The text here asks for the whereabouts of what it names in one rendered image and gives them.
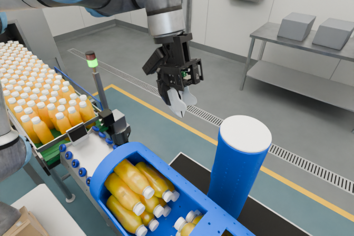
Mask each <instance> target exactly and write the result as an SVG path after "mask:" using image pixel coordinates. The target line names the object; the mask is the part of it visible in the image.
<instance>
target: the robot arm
mask: <svg viewBox="0 0 354 236"><path fill-rule="evenodd" d="M64 6H81V7H84V8H85V9H86V11H87V12H89V13H90V14H91V15H92V16H94V17H110V16H113V15H116V14H121V13H125V12H130V11H135V10H138V9H143V8H145V10H146V14H147V20H148V23H149V27H150V32H151V35H152V36H154V38H153V40H154V44H162V46H161V47H159V48H157V49H156V50H155V51H154V53H153V54H152V55H151V57H150V58H149V59H148V60H147V62H146V63H145V64H144V66H143V67H142V69H143V70H144V72H145V74H146V75H149V74H154V73H156V72H157V77H158V79H157V80H156V82H157V84H158V92H159V95H160V97H161V98H162V100H163V101H164V102H165V103H166V105H168V107H169V108H170V109H171V111H172V112H173V113H174V114H175V115H177V116H178V117H180V118H182V117H184V114H185V111H186V110H187V106H188V105H196V103H197V100H196V97H195V96H193V95H192V94H191V93H190V91H189V85H191V84H194V85H196V84H198V83H200V80H202V81H203V80H204V78H203V70H202V63H201V58H191V56H190V50H189V44H188V41H190V40H192V39H193V37H192V33H185V31H184V29H185V23H184V17H183V10H182V3H181V0H0V35H1V34H2V33H4V32H5V31H6V29H5V28H7V16H6V13H5V12H9V11H21V10H28V9H40V8H52V7H64ZM176 10H177V11H176ZM166 12H167V13H166ZM156 14H157V15H156ZM198 65H200V70H201V75H199V68H198ZM170 87H174V88H171V89H170ZM31 155H32V148H31V145H30V143H29V141H26V138H25V137H24V136H22V135H20V134H19V133H18V132H17V131H16V130H14V129H11V124H10V121H9V116H8V111H7V107H6V102H5V97H4V92H3V87H2V83H1V78H0V183H1V182H2V181H4V180H5V179H7V178H8V177H9V176H11V175H12V174H14V173H16V172H18V171H19V170H20V169H21V168H22V167H23V166H25V165H26V164H27V163H28V162H29V160H30V158H31ZM21 215H22V214H21V213H20V212H19V210H18V209H16V208H14V207H12V206H10V205H8V204H6V203H4V202H1V201H0V236H2V235H3V234H4V233H6V232H7V231H8V230H9V229H10V228H11V227H12V226H13V225H14V224H15V223H16V222H17V220H18V219H19V218H20V217H21Z"/></svg>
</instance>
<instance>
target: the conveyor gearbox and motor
mask: <svg viewBox="0 0 354 236"><path fill-rule="evenodd" d="M112 112H113V116H114V120H115V123H113V124H112V125H113V128H114V132H115V134H113V135H112V138H113V141H114V143H115V145H117V146H121V145H123V144H125V143H128V142H129V141H128V137H129V135H130V133H131V127H130V125H129V124H128V123H127V122H126V119H125V114H123V113H121V112H120V111H119V110H117V109H115V110H114V111H112ZM128 133H129V135H128V136H127V134H128Z"/></svg>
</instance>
